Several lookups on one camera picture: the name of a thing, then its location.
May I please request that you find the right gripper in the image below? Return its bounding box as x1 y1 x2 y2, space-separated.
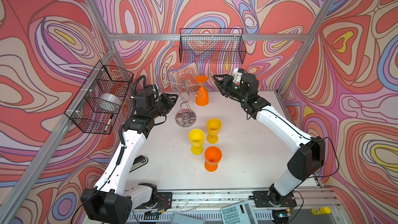
212 74 247 103

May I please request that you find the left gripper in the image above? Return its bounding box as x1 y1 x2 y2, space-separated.
147 93 178 120

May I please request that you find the dark yellow wine glass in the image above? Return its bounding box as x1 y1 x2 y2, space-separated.
206 118 222 144

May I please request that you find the light yellow wine glass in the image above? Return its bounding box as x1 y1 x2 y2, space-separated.
189 129 205 156

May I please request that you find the orange wine glass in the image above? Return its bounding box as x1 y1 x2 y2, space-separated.
195 76 209 106
204 146 222 172

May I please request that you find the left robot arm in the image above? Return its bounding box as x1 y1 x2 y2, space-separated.
80 75 178 224

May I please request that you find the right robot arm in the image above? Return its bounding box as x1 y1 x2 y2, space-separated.
212 69 325 206

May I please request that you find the chrome wine glass rack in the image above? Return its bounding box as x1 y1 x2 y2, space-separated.
160 68 204 128

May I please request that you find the black marker pen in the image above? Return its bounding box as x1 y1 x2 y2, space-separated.
103 114 114 133

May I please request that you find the grey black stapler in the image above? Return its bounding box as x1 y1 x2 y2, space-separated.
130 155 149 172

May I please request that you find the teal calculator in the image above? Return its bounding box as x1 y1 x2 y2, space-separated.
221 201 258 224

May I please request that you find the yellow capped bottle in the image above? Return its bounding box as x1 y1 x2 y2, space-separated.
312 207 331 216

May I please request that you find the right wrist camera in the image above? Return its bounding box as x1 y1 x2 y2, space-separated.
233 68 245 84

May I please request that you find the back black wire basket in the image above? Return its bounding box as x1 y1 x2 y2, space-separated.
179 27 247 65

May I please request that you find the black wire basket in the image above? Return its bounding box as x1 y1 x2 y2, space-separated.
179 27 247 65
64 61 134 135

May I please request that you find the left black wire basket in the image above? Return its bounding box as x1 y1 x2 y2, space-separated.
64 61 134 135

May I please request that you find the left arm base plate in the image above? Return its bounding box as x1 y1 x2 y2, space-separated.
136 191 173 211

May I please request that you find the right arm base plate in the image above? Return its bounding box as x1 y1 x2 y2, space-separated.
249 191 297 208

